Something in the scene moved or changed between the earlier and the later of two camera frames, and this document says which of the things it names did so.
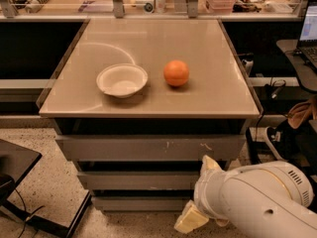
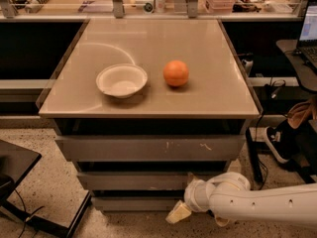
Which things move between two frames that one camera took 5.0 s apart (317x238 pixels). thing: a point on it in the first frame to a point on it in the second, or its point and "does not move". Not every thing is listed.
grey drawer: [140, 179] does not move
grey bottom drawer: [142, 203] does not move
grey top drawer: [148, 148] does not move
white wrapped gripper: [205, 191] to [192, 194]
